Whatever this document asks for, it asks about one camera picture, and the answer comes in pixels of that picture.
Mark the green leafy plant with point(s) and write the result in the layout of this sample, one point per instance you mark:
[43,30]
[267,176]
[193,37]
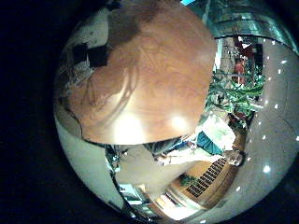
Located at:
[236,96]

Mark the person in red top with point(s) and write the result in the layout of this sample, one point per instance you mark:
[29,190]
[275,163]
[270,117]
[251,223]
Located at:
[239,70]

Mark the person in white shirt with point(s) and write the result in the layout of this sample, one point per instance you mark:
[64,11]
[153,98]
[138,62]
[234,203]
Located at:
[205,143]

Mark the wooden slatted panel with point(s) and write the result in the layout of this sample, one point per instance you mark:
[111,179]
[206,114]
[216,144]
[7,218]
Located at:
[207,177]

